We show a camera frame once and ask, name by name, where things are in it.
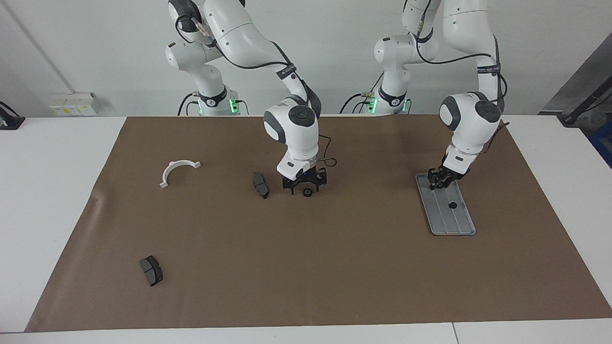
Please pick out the thin grey brake pad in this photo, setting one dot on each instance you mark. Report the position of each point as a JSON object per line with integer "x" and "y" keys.
{"x": 261, "y": 186}

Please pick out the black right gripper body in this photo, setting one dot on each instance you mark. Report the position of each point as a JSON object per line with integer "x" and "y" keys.
{"x": 306, "y": 177}

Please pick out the black desk clamp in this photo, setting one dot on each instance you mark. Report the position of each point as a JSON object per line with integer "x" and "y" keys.
{"x": 12, "y": 122}

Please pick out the white box with yellow labels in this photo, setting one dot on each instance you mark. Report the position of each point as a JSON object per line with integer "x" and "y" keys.
{"x": 71, "y": 107}

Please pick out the grey panel board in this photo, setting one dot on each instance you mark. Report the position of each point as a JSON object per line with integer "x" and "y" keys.
{"x": 573, "y": 81}

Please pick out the black pole stand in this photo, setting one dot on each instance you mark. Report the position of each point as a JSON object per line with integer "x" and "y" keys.
{"x": 583, "y": 107}

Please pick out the white curved plastic bracket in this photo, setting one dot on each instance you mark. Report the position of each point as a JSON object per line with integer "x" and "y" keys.
{"x": 164, "y": 183}

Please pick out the thick grey brake pad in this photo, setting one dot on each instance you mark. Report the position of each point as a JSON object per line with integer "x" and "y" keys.
{"x": 152, "y": 272}

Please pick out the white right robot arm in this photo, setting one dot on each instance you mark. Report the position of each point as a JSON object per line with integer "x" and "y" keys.
{"x": 296, "y": 129}

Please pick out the silver metal tray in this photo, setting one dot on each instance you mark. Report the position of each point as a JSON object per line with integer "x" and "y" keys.
{"x": 454, "y": 224}

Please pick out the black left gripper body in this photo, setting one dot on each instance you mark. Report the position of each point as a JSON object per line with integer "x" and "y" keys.
{"x": 452, "y": 173}

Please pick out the brown table mat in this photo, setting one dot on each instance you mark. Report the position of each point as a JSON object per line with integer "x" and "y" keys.
{"x": 334, "y": 263}

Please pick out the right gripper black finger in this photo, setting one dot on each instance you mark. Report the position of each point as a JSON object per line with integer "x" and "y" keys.
{"x": 289, "y": 184}
{"x": 321, "y": 177}

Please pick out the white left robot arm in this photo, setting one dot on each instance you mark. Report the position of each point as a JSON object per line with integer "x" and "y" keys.
{"x": 471, "y": 124}

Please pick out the blue crate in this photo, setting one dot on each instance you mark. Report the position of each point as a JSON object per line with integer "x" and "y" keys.
{"x": 603, "y": 143}

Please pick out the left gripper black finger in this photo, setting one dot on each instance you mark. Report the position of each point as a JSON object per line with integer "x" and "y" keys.
{"x": 434, "y": 177}
{"x": 456, "y": 183}

